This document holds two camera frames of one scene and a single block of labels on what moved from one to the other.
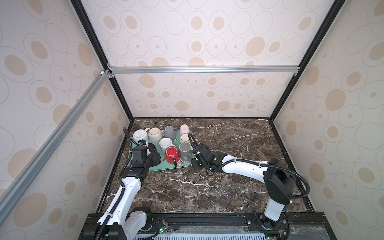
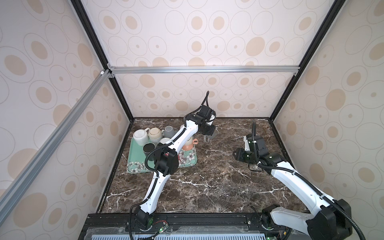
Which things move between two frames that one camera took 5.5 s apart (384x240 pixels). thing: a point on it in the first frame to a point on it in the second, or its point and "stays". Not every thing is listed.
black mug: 151,147 stays
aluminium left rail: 15,189 stays
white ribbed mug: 141,134 stays
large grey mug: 185,149 to 207,137
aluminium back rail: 112,69 stays
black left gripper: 155,157 to 212,127
